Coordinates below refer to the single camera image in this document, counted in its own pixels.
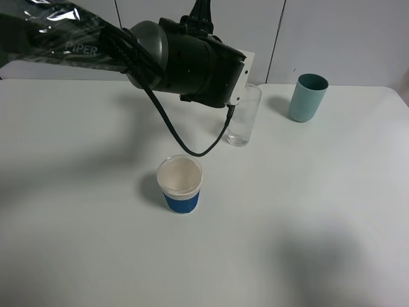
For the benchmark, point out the teal green cup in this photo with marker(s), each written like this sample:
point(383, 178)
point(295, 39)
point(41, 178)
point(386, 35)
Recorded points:
point(307, 96)

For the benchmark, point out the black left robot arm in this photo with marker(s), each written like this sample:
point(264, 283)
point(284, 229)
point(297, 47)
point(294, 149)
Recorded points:
point(62, 33)

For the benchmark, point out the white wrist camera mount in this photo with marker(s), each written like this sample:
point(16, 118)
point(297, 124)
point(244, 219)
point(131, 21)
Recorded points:
point(240, 86)

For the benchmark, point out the blue sleeved paper cup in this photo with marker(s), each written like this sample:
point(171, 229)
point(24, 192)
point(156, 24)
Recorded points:
point(180, 178)

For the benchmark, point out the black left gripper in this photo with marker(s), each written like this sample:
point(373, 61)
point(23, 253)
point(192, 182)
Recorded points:
point(200, 68)

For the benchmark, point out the tall clear glass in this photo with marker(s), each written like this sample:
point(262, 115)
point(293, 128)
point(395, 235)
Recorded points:
point(242, 123)

